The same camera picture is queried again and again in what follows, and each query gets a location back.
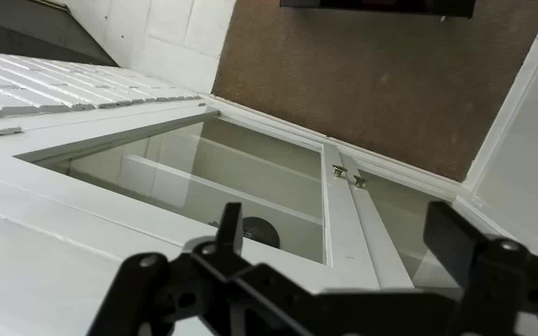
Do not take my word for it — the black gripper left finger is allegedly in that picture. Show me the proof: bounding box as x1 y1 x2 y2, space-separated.
87 201 322 336

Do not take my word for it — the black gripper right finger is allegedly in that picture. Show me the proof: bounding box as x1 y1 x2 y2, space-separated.
423 200 538 336

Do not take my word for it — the small black round object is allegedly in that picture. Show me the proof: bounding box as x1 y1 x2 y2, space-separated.
242 215 283 250

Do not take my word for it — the white built-in cabinet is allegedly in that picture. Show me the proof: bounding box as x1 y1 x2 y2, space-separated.
0 91 471 336

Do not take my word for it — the white glass cabinet door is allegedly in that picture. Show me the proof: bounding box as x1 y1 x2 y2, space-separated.
14 108 384 295
342 147 471 297

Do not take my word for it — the white brick fireplace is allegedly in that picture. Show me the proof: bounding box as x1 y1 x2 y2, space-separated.
0 48 202 119

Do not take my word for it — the black fireplace insert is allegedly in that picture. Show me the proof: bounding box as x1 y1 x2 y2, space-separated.
0 0 118 67

